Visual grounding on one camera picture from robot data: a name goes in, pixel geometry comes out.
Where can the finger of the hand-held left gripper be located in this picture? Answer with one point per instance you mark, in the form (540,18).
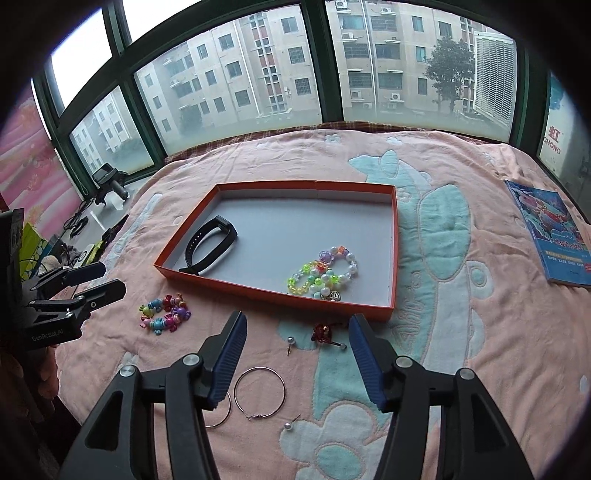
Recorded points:
(78,273)
(104,291)

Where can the green window frame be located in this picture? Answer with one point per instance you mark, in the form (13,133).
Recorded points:
(318,60)

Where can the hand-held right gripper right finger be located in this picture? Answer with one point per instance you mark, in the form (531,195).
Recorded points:
(367,364)

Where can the blue book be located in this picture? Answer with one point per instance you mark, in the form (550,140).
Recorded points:
(549,230)

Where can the black tool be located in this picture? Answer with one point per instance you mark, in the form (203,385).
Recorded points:
(113,230)

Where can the pink printed blanket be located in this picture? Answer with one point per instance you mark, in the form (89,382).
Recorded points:
(485,323)

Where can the person's left forearm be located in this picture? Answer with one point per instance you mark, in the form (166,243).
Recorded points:
(32,429)

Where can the yellow-green item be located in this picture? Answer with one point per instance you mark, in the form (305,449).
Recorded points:
(94,253)

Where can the silver hoop earring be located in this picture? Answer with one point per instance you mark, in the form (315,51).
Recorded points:
(237,392)
(227,415)

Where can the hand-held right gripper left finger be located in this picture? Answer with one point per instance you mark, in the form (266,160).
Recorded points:
(231,364)

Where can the person's left hand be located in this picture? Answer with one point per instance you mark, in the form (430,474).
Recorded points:
(41,378)

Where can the black wristband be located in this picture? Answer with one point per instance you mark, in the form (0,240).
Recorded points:
(203,249)

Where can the pink floral curtain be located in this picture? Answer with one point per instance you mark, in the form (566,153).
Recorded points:
(32,170)

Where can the green dotted box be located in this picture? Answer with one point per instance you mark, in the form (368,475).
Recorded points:
(31,244)

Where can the red bow earring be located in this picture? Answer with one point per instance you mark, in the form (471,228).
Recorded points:
(322,333)

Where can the orange shallow cardboard box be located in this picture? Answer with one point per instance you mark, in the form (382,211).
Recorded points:
(295,230)

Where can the pearl stud earring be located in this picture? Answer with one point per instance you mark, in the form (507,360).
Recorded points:
(289,427)
(291,341)

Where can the black handheld device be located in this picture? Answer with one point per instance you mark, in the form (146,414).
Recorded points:
(108,177)

